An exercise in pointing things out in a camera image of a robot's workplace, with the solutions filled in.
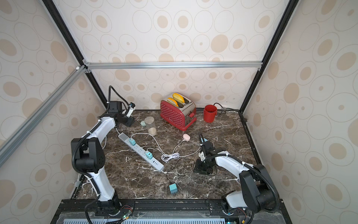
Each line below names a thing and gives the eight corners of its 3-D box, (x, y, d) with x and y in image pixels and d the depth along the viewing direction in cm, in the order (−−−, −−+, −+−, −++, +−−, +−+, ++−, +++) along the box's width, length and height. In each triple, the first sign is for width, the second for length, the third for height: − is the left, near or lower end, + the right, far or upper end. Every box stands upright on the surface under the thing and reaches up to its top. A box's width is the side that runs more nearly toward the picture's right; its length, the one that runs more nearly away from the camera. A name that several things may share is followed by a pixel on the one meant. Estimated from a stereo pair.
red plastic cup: (203, 122, 114) (205, 113, 106) (202, 113, 120) (203, 104, 112) (215, 122, 114) (217, 113, 106) (213, 113, 120) (215, 104, 112)
